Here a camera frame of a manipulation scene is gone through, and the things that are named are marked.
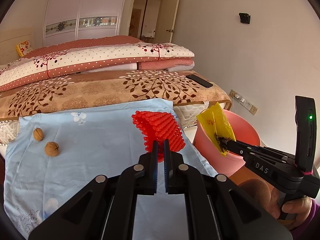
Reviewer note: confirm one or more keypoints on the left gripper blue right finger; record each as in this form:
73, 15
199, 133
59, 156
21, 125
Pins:
168, 168

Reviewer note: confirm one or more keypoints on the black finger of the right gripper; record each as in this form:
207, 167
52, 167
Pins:
242, 148

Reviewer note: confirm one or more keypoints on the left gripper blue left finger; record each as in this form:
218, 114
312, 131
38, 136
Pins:
153, 169

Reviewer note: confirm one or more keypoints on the red foam fruit net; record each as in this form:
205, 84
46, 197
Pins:
159, 126

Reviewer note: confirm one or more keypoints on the yellow foam fruit net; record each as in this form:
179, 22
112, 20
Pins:
214, 122

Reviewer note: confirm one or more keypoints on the cream bedroom door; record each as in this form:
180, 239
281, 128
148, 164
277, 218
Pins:
166, 21

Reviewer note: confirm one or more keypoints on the person's right hand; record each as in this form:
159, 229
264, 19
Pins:
300, 207

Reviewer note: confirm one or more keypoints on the black smartphone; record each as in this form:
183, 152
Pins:
199, 80

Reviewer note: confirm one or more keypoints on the brown leaf pattern blanket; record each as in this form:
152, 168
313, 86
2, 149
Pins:
78, 91

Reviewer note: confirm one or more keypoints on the folded pink blanket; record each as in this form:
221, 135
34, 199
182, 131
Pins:
173, 65

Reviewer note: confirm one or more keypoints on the light blue floral cloth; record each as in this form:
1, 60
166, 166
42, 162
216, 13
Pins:
92, 141

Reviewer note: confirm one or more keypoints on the walnut near cloth edge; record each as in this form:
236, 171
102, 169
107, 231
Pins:
38, 134

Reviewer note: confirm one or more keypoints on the folded polka dot quilt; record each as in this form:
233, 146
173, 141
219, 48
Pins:
83, 55

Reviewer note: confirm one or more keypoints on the white sliding door wardrobe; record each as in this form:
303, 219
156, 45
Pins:
70, 20

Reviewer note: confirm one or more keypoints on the yellow red small pillow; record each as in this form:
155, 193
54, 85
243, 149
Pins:
24, 48

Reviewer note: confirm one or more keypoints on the cream bed headboard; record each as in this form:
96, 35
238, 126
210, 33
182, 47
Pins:
10, 39

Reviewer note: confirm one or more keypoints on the wall power socket strip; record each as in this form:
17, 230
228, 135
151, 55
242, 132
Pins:
240, 100

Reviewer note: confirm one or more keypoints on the black wall mounted bracket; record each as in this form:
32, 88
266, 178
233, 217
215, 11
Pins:
245, 18

